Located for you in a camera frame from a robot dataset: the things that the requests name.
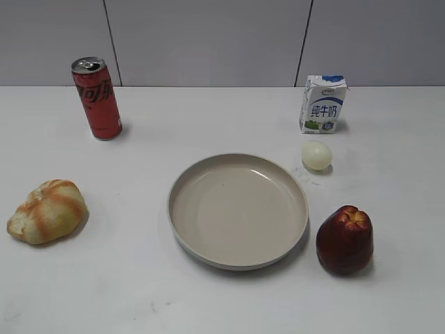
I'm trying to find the golden croissant bread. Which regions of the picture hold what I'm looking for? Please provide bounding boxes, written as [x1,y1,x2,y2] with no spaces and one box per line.
[7,180,88,245]

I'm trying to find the beige round plate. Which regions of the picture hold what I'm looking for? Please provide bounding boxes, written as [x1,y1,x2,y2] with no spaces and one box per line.
[167,153,309,271]

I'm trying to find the white egg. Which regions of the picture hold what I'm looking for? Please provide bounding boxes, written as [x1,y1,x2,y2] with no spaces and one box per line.
[301,141,332,170]

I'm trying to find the white blue milk carton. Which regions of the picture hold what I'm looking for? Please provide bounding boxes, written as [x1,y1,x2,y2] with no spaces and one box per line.
[299,75,348,134]

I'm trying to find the dark red apple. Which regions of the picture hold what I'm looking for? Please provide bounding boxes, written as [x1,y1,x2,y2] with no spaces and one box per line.
[316,205,373,276]

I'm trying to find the red cola can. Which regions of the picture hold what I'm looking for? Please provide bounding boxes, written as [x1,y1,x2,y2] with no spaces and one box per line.
[71,56,122,140]

